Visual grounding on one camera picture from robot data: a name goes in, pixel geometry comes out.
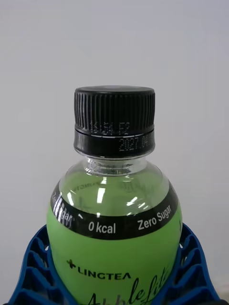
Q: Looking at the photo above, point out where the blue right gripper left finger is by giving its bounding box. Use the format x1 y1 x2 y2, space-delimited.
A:
4 224 77 305

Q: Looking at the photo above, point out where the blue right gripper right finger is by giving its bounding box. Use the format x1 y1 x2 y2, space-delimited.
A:
151 223 226 305

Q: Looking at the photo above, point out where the green label plastic bottle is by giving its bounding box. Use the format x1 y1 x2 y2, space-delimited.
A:
46 85 183 305

